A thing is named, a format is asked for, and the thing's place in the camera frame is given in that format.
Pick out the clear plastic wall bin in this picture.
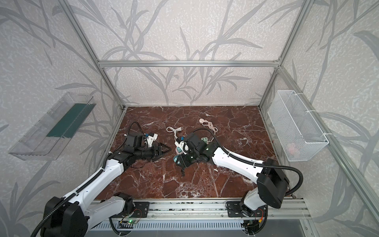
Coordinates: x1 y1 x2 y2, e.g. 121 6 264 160
8 92 96 161

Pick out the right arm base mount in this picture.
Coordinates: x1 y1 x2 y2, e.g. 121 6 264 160
226 201 268 218

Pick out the pink object in basket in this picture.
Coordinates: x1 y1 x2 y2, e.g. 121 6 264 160
286 143 300 157

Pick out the pink square power strip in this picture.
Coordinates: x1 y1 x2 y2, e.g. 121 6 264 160
175 147 183 155

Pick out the aluminium cage frame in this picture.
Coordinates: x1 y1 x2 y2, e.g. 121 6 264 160
58 1 379 221

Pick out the black corrugated cable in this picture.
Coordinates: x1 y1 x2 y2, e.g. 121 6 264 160
29 121 146 237
189 128 304 196

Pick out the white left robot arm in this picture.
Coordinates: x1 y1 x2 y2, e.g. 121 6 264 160
31 132 172 237

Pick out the beige three-pin plug cable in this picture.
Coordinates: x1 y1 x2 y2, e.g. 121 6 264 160
199 118 219 134

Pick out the white two-pin plug cable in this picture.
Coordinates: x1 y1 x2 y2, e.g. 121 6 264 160
166 126 184 146

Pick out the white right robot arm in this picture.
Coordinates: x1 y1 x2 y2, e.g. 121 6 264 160
174 133 289 211

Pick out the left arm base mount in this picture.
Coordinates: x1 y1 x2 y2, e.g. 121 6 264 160
114 193 150 218

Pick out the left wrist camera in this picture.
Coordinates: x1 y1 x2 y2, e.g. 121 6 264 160
145 133 158 148

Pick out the teal charger cube with cable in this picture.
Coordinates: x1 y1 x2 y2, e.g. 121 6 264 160
173 154 187 177

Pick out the black corrugated left cable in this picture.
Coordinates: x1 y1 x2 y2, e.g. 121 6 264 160
29 121 146 237

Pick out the black corrugated right cable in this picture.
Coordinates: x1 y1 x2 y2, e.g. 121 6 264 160
189 128 304 196

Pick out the white wire mesh basket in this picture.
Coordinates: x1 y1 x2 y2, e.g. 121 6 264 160
268 90 329 162

